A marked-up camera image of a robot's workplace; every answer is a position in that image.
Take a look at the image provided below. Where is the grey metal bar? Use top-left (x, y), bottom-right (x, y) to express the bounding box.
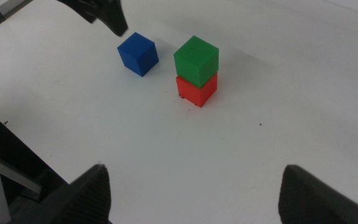
top-left (0, 160), bottom-right (43, 194)

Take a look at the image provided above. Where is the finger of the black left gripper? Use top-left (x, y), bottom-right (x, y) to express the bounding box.
top-left (57, 0), bottom-right (101, 24)
top-left (96, 0), bottom-right (129, 37)

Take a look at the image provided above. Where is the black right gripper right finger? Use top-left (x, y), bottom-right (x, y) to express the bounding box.
top-left (278, 164), bottom-right (358, 224)

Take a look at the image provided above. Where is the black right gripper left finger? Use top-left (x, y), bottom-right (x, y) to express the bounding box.
top-left (9, 164), bottom-right (113, 224)

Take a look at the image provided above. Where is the red cube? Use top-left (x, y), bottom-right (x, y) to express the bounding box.
top-left (175, 72), bottom-right (218, 108)

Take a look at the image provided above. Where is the blue cube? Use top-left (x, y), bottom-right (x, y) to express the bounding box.
top-left (117, 32), bottom-right (160, 78)

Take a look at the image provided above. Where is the green cube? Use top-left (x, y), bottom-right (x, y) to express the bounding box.
top-left (173, 35), bottom-right (219, 89)

